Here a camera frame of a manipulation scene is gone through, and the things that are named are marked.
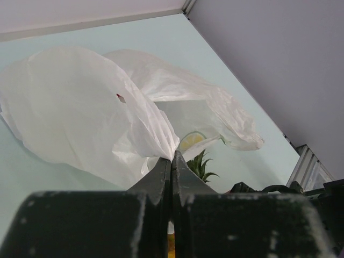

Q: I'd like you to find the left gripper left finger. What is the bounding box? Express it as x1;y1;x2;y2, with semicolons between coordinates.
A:
1;159;171;257

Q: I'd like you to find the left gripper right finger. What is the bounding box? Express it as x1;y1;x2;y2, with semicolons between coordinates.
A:
171;152;335;257

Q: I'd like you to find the white plastic bag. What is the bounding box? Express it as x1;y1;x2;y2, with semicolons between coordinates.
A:
1;47;264;188

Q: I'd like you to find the aluminium frame rail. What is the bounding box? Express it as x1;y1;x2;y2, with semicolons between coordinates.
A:
286;145;335;191

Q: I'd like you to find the fake pineapple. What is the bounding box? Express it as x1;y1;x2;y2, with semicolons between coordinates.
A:
187;150;219;183

